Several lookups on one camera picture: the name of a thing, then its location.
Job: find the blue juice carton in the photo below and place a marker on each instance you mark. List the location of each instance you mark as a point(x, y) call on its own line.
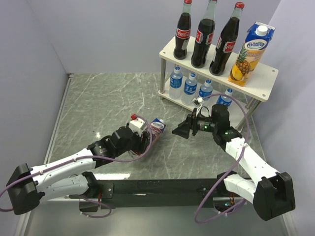
point(258, 37)

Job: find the dark juice carton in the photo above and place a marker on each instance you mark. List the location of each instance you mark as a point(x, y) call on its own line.
point(157, 128)

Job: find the wooden two-tier shelf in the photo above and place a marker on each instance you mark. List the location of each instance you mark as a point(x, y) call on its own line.
point(258, 87)

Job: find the water bottle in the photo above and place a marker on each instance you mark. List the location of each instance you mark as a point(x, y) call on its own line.
point(226, 98)
point(205, 91)
point(189, 89)
point(176, 78)

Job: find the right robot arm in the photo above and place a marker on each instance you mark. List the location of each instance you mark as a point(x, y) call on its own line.
point(270, 191)

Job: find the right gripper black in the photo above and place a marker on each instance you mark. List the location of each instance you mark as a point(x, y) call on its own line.
point(183, 128)

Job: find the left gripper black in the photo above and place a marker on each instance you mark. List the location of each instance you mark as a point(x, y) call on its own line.
point(141, 146)

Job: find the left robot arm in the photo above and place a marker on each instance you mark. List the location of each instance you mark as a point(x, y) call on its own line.
point(29, 186)

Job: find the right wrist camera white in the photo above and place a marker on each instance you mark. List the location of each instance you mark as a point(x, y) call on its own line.
point(198, 103)

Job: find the black base beam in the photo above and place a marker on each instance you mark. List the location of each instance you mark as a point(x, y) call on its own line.
point(151, 193)

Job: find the cola bottle shelved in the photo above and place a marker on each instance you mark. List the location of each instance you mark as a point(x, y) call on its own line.
point(226, 41)
point(204, 36)
point(183, 31)

